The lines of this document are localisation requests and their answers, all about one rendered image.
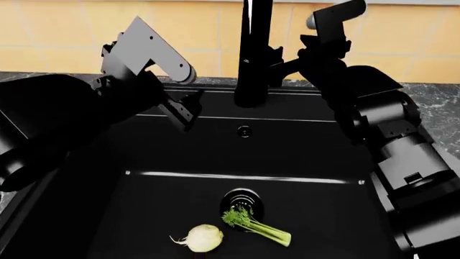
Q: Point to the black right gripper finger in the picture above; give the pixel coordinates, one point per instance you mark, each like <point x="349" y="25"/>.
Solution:
<point x="276" y="55"/>
<point x="275" y="78"/>

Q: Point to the green celery stalk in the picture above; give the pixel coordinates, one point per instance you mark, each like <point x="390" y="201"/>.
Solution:
<point x="260" y="229"/>

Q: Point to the glossy black sink faucet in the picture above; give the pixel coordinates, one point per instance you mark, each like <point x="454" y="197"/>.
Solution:
<point x="251" y="54"/>

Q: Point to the dark right gripper camera mount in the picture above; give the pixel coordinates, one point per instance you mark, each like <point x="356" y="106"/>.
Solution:
<point x="332" y="20"/>

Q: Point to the round black sink drain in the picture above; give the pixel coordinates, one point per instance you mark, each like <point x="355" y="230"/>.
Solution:
<point x="240" y="199"/>

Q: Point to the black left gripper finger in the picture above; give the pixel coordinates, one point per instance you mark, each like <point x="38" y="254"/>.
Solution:
<point x="194" y="103"/>
<point x="179" y="116"/>

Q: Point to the round sink overflow hole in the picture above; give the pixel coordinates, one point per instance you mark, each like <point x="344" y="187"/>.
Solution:
<point x="244" y="131"/>

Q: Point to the white onion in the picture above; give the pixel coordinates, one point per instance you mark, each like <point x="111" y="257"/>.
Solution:
<point x="203" y="238"/>

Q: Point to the grey left gripper camera mount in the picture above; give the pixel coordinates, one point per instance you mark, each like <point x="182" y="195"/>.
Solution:
<point x="143" y="48"/>

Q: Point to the black sink basin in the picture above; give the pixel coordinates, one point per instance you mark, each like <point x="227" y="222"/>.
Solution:
<point x="305" y="153"/>

